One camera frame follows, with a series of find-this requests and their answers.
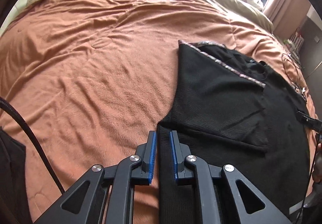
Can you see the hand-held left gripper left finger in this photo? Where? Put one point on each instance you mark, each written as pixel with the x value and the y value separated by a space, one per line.
pixel 152 158

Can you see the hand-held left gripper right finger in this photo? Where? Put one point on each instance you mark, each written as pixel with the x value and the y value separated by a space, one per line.
pixel 173 158

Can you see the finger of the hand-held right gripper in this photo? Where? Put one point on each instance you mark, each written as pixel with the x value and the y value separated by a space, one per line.
pixel 305 118

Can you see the black knit sweater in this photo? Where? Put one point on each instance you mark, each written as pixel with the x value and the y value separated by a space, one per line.
pixel 213 93

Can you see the white nightstand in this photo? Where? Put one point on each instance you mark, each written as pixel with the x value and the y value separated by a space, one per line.
pixel 295 43

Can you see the orange-brown blanket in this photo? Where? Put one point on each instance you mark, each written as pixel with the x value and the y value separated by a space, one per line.
pixel 88 75

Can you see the pink curtain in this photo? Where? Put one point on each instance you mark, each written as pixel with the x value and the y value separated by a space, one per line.
pixel 284 5

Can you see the dark cloth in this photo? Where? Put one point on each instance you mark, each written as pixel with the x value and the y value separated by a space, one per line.
pixel 10 176

